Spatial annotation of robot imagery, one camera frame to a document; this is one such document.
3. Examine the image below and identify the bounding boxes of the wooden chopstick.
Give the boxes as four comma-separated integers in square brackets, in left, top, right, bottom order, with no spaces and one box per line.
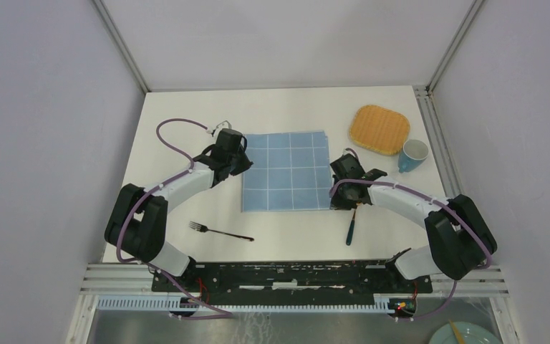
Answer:
[448,320,465,344]

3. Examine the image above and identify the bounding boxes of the light blue cable duct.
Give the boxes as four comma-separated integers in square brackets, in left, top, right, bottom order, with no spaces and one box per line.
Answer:
[97,295,394,315]

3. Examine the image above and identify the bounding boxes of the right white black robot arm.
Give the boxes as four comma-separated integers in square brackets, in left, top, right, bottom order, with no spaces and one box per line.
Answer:
[329,153,498,292]

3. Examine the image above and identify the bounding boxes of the gold spoon teal handle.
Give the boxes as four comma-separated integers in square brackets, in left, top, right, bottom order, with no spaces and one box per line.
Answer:
[345,208,357,246]

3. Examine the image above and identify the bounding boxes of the blue checked cloth napkin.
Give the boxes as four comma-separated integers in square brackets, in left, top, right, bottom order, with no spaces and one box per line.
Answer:
[241,130,332,212]

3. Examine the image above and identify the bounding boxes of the white blue mug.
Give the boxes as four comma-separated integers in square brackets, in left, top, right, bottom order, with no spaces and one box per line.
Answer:
[397,139,429,173]

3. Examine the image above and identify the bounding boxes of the green plate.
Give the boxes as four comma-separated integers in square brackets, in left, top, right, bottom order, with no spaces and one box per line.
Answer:
[428,322,502,344]

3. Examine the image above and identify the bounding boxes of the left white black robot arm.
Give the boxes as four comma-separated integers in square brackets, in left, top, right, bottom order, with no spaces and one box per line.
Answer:
[104,128,253,292]

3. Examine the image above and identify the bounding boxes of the black metal fork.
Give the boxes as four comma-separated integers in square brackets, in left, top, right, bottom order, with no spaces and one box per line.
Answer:
[189,221,255,242]

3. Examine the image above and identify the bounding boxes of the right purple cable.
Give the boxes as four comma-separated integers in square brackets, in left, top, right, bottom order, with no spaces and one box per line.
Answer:
[329,148,493,323]

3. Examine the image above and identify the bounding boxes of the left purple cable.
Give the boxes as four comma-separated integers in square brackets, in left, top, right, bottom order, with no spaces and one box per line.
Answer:
[115,118,234,320]

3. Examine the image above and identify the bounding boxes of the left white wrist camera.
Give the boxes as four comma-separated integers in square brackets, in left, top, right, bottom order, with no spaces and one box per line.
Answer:
[213,120,232,133]

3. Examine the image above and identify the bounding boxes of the purple cable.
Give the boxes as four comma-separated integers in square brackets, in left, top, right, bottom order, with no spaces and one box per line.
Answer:
[329,148,493,323]
[115,118,234,320]

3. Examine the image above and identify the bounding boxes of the woven bamboo placemat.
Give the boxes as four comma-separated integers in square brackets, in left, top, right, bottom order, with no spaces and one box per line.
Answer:
[348,105,410,156]

